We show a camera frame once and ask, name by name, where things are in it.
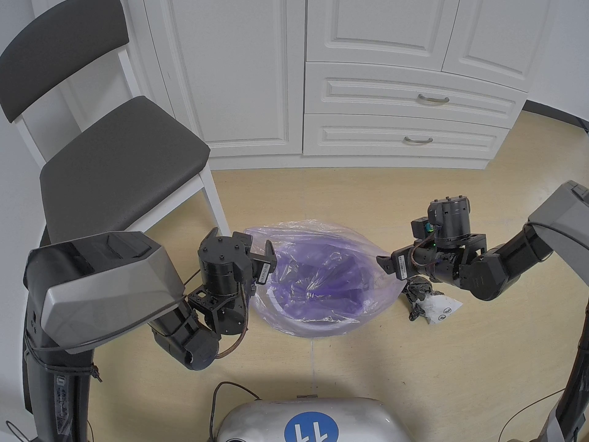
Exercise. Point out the clear printed wrapper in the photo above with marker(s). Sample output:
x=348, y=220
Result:
x=439, y=309

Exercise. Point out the white trash bin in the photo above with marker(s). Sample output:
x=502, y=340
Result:
x=317, y=330

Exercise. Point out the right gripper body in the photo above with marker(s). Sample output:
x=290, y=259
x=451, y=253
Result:
x=423, y=260

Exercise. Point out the purple plastic bag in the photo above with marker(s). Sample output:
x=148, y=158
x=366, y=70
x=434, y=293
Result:
x=322, y=265

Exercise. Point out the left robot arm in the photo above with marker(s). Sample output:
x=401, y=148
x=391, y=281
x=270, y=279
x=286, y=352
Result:
x=106, y=283

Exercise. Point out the white wardrobe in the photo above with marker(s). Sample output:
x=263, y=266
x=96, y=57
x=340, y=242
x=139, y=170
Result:
x=368, y=39

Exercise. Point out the crumpled black plastic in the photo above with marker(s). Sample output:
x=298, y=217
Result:
x=416, y=293

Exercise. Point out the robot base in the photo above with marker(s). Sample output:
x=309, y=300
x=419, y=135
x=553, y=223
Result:
x=317, y=419

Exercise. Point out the white chair with grey cushions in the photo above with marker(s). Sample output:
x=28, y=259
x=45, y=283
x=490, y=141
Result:
x=119, y=173

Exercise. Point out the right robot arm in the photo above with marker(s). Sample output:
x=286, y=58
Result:
x=552, y=228

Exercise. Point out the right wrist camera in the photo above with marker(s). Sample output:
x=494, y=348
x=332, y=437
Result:
x=421, y=228

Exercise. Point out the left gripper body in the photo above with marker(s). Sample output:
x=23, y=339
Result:
x=257, y=267

